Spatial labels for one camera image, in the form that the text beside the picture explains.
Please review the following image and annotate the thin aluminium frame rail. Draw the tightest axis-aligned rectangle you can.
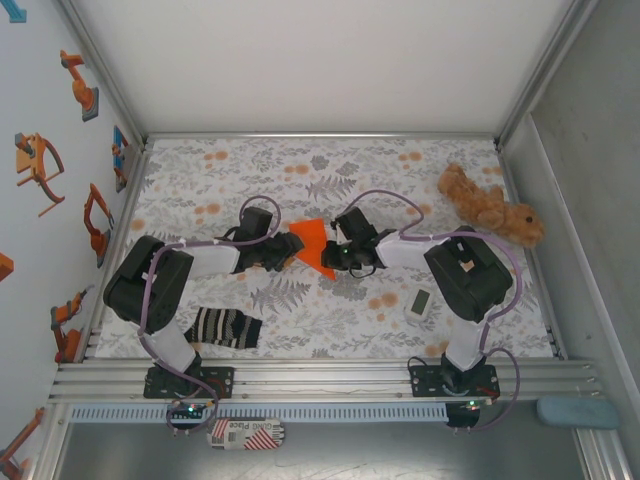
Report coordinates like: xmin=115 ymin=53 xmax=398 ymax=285
xmin=143 ymin=131 xmax=501 ymax=142

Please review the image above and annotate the slotted grey cable duct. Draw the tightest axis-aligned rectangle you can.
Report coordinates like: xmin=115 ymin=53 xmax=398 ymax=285
xmin=68 ymin=403 xmax=450 ymax=424

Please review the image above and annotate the black white striped sock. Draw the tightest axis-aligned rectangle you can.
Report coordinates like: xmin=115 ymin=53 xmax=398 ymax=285
xmin=184 ymin=307 xmax=264 ymax=350

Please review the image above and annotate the blue-grey oval pad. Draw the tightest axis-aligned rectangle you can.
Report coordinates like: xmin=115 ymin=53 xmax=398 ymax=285
xmin=536 ymin=396 xmax=621 ymax=430

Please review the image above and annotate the blue orange machine wall sticker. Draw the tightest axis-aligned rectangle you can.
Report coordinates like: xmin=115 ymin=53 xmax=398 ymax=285
xmin=110 ymin=124 xmax=132 ymax=194

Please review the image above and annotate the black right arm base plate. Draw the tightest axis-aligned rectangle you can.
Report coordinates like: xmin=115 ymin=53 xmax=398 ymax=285
xmin=408 ymin=363 xmax=500 ymax=399

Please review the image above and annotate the aluminium frame post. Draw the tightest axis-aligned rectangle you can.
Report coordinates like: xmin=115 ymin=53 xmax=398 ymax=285
xmin=56 ymin=0 xmax=150 ymax=146
xmin=493 ymin=0 xmax=601 ymax=151

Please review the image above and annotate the brown teddy bear plush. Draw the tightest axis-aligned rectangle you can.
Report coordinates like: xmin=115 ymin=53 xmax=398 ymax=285
xmin=437 ymin=162 xmax=547 ymax=249

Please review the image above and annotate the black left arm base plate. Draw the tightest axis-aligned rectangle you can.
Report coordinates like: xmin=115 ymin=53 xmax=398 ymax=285
xmin=143 ymin=366 xmax=236 ymax=400

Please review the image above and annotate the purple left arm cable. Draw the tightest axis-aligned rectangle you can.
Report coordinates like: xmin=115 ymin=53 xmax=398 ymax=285
xmin=138 ymin=194 xmax=282 ymax=437

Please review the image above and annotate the red white printed package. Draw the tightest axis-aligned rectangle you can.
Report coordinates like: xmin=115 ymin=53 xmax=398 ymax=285
xmin=206 ymin=418 xmax=288 ymax=452

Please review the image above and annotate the orange cloth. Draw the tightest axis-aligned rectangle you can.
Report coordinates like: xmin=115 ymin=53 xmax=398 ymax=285
xmin=288 ymin=218 xmax=337 ymax=280

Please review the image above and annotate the blue shape wall sticker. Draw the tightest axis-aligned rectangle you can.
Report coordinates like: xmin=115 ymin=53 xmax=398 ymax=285
xmin=0 ymin=0 xmax=29 ymax=25

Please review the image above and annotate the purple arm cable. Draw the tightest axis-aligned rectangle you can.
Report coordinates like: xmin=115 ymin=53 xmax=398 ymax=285
xmin=138 ymin=194 xmax=282 ymax=437
xmin=343 ymin=188 xmax=525 ymax=434

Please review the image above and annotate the orange grey gripper wall sticker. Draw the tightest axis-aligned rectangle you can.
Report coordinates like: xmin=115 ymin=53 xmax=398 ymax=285
xmin=13 ymin=132 xmax=67 ymax=218

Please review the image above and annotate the white digital timer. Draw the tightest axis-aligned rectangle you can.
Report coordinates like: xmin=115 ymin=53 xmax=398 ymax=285
xmin=403 ymin=288 xmax=434 ymax=322

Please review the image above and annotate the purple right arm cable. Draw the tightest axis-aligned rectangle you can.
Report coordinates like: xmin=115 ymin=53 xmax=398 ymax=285
xmin=343 ymin=188 xmax=525 ymax=434

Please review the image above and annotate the aluminium table side rail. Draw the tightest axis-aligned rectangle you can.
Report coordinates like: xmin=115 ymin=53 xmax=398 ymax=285
xmin=496 ymin=144 xmax=570 ymax=361
xmin=79 ymin=142 xmax=150 ymax=362

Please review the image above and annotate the wide aluminium base rail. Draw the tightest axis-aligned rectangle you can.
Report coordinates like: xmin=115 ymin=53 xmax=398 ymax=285
xmin=48 ymin=355 xmax=604 ymax=405

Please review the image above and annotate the floral print tablecloth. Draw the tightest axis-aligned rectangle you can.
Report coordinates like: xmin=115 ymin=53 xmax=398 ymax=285
xmin=94 ymin=137 xmax=557 ymax=360

